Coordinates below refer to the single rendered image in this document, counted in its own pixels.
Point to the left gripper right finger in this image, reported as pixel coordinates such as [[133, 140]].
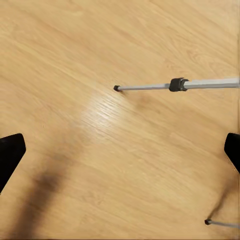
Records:
[[232, 149]]

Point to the camera tripod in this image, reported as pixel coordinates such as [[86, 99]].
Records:
[[182, 84]]

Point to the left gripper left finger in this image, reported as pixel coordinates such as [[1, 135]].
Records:
[[12, 149]]

